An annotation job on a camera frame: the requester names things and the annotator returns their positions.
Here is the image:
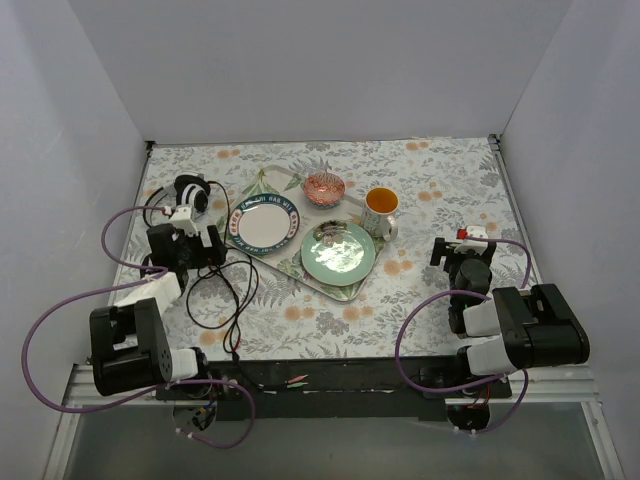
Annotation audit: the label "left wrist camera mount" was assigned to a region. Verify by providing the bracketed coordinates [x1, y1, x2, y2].
[161, 205, 200, 238]

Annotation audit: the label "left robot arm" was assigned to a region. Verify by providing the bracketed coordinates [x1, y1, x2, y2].
[89, 223, 227, 400]

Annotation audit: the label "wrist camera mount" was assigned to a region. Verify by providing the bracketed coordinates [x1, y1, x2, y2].
[161, 205, 200, 238]
[456, 226, 490, 244]

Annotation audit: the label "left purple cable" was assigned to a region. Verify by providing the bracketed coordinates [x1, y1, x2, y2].
[22, 205, 256, 449]

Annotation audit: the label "black white headphones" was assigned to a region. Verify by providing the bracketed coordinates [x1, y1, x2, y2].
[142, 173, 211, 227]

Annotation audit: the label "white plate teal rim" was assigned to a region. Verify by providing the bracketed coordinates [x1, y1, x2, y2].
[227, 193, 300, 255]

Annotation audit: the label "aluminium frame rail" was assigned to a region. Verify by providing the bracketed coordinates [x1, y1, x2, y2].
[45, 368, 625, 479]

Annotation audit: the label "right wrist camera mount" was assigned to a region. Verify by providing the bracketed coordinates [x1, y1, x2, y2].
[456, 226, 490, 244]

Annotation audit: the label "red patterned bowl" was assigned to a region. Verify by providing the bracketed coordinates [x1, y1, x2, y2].
[303, 172, 346, 208]

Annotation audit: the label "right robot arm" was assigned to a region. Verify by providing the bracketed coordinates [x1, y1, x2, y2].
[430, 230, 591, 398]

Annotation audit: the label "floral tablecloth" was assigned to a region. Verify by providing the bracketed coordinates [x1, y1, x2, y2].
[126, 138, 537, 361]

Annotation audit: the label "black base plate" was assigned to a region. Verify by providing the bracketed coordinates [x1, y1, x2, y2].
[156, 355, 486, 421]

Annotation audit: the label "green floral plate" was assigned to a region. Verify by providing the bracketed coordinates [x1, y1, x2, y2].
[300, 220, 376, 287]

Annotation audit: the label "white mug yellow inside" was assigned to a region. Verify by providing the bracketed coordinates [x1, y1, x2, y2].
[361, 187, 399, 242]

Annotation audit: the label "black headphone cable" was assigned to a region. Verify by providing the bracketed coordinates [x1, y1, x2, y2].
[185, 180, 260, 364]

